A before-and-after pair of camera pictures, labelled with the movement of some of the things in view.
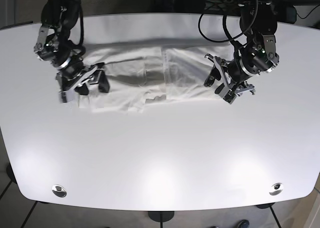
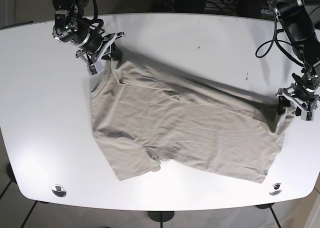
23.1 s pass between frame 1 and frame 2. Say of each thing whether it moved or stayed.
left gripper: moved
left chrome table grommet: stayed
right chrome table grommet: stayed
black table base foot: stayed
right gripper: moved
